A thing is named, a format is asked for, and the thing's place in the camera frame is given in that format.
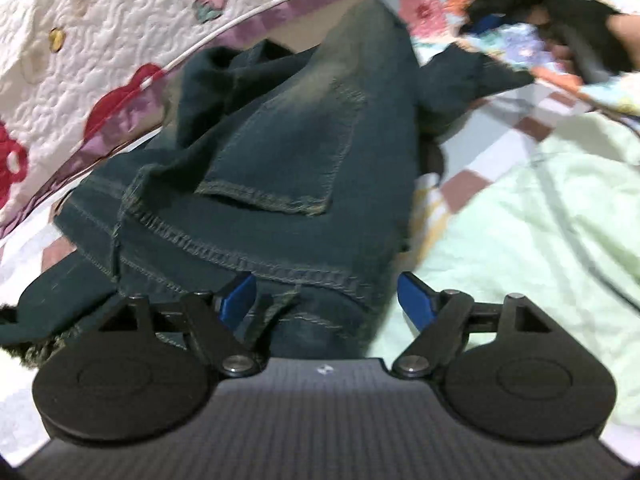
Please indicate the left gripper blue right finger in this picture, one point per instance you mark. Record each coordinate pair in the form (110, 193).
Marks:
(419, 302)

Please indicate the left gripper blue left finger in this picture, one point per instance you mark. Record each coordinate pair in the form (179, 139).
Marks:
(236, 299)

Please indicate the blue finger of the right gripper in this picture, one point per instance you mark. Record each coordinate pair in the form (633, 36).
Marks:
(487, 23)

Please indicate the dark denim jeans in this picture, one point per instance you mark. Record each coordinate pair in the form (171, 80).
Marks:
(298, 168)

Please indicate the gloved right hand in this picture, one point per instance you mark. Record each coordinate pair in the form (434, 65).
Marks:
(589, 38)

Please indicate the light green bed sheet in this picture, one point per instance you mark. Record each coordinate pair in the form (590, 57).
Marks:
(561, 227)

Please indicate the white quilt with red bears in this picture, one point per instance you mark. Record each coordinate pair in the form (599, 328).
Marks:
(78, 75)

